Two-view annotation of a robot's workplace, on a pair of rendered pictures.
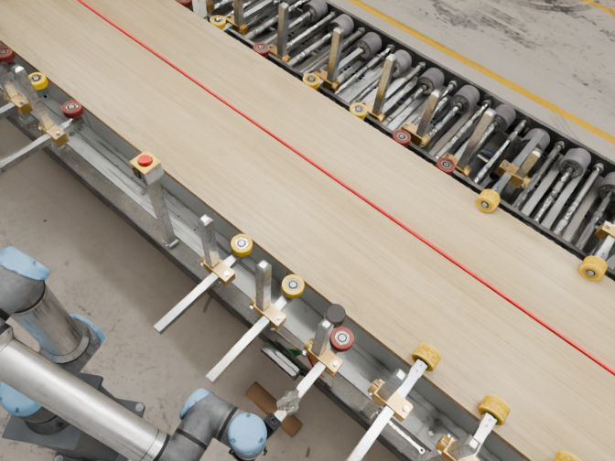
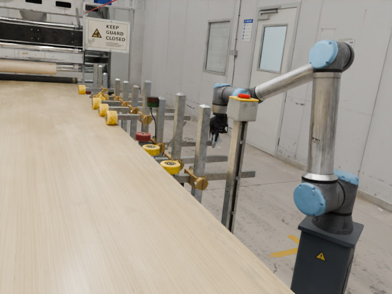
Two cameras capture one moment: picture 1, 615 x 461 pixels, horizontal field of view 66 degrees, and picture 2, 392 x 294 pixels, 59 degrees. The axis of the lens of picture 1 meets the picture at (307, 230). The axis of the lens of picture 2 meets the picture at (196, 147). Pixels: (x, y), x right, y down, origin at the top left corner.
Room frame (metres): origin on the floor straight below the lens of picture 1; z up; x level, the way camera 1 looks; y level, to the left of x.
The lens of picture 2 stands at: (1.95, 1.01, 1.34)
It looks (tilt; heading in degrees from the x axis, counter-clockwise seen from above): 15 degrees down; 211
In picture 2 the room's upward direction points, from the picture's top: 6 degrees clockwise
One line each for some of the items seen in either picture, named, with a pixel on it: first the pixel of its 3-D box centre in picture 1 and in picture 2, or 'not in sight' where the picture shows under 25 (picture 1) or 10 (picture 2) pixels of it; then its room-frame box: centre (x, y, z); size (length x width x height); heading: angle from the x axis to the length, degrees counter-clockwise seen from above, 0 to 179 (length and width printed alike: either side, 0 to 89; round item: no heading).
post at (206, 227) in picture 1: (211, 255); (199, 163); (0.79, 0.33, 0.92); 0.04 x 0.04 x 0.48; 58
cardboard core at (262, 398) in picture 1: (274, 409); not in sight; (0.48, 0.03, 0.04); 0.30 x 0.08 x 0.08; 58
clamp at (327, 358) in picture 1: (323, 355); (156, 144); (0.51, -0.12, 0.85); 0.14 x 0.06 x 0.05; 58
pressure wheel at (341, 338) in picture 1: (339, 342); (142, 143); (0.56, -0.17, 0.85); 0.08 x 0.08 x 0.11
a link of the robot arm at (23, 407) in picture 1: (34, 391); (338, 189); (0.27, 0.79, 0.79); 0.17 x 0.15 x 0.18; 160
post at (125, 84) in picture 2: not in sight; (124, 114); (0.12, -0.73, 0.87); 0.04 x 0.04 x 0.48; 58
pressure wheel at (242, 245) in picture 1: (242, 250); (169, 175); (0.86, 0.23, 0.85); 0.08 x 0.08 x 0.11
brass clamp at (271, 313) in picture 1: (267, 311); (173, 161); (0.64, 0.10, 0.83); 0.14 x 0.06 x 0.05; 58
